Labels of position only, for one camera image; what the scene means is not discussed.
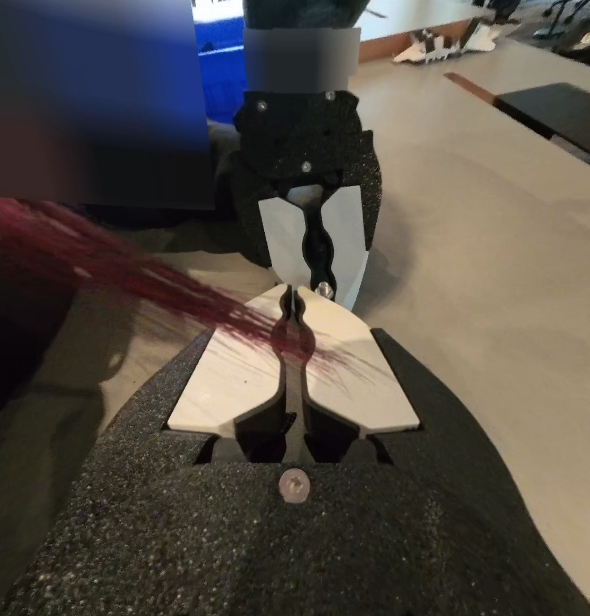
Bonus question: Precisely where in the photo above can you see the black flat mat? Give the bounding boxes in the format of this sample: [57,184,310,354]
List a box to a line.
[496,83,590,162]

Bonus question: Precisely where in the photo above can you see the brown wooden strip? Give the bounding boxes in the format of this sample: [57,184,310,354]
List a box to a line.
[443,72,499,106]

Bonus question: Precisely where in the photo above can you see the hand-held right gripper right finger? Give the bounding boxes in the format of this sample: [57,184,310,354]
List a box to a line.
[296,286,422,454]

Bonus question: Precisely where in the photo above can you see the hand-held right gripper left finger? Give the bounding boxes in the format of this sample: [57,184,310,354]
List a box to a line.
[166,283,296,449]

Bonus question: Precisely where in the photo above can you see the blue box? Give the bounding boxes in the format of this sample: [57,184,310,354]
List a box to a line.
[194,7,247,123]

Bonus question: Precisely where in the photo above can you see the black and white cloth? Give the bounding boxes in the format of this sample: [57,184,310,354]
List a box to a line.
[393,18,499,64]

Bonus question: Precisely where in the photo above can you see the dark red hair strands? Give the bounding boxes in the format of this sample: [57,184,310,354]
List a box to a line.
[0,196,372,386]

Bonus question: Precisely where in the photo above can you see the dark equipment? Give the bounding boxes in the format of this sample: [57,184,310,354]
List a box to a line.
[531,0,590,65]

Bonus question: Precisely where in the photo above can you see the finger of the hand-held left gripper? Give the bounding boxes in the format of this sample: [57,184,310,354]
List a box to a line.
[258,189,321,290]
[323,184,371,310]

